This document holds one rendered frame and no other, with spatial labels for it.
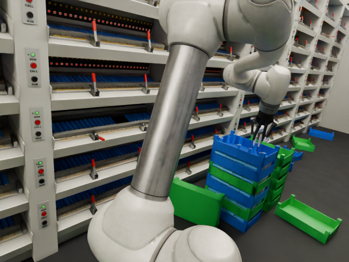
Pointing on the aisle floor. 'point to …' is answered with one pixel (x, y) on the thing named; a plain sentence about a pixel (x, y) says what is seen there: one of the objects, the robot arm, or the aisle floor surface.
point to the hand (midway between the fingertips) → (257, 140)
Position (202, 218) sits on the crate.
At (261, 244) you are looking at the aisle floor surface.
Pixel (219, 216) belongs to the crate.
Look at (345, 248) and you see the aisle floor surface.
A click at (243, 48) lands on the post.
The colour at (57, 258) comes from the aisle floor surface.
